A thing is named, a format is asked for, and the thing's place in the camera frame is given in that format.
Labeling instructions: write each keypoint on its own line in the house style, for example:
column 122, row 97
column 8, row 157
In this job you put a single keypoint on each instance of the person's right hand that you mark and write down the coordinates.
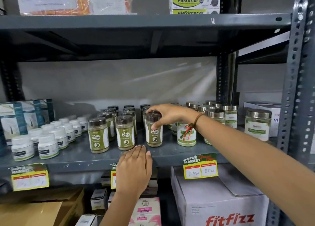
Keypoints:
column 176, row 113

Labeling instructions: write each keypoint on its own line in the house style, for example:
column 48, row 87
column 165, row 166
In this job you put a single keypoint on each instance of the person's left hand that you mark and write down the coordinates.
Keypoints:
column 134, row 170

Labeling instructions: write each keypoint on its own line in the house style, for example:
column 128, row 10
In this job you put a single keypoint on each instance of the person's left fingers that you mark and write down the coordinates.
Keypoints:
column 139, row 151

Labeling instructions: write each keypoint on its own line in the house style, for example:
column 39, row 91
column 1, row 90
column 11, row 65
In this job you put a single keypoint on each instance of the person's right thumb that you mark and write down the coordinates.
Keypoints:
column 157, row 125

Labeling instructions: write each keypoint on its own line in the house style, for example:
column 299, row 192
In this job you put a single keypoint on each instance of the brown-lid green powder jar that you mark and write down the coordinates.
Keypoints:
column 154, row 136

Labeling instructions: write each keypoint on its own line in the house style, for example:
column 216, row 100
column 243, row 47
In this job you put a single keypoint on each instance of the person's left forearm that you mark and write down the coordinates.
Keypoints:
column 118, row 211

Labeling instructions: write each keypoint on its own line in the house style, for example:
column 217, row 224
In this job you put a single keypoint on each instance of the person's right forearm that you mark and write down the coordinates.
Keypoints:
column 258, row 164

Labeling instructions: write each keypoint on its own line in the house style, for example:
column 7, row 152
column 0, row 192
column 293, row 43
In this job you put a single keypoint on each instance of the yellow shelf price tag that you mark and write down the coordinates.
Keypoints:
column 113, row 177
column 29, row 177
column 200, row 168

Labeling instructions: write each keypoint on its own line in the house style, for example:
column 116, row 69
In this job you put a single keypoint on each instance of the group of brown-lid spice jars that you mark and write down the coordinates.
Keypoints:
column 98, row 137

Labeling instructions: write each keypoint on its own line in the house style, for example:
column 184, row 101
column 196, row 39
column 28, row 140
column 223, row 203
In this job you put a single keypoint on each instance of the group of steel-lid glass jars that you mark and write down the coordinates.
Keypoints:
column 216, row 117

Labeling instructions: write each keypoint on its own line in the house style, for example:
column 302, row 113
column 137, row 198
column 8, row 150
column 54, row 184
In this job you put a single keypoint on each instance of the pink white product box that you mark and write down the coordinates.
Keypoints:
column 147, row 212

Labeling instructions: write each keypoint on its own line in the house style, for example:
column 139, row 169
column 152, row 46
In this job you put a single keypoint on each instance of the small white product box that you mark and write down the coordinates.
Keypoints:
column 99, row 199
column 86, row 220

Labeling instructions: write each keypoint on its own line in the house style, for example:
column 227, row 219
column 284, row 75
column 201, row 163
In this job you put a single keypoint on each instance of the white carton with red print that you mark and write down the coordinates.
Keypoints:
column 216, row 198

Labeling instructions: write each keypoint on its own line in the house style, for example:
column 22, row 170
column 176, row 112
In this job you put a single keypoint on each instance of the group of white pill bottles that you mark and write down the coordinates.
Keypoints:
column 48, row 145

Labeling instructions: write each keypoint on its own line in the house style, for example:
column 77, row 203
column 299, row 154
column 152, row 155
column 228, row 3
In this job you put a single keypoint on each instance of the grey metal shelf rack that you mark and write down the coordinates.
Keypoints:
column 137, row 26

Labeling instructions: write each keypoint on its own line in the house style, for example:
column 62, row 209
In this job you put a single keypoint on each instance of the teal white product box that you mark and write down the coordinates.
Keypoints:
column 12, row 121
column 46, row 110
column 31, row 116

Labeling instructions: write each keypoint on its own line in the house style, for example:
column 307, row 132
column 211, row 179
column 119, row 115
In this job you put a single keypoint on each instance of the brown cardboard box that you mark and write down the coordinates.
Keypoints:
column 41, row 211

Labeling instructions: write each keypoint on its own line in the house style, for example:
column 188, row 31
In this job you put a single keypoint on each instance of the white blue product box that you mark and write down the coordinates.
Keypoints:
column 274, row 117

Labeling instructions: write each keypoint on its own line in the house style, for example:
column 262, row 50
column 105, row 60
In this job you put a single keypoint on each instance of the green yellow tube box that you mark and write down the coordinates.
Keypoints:
column 194, row 11
column 194, row 2

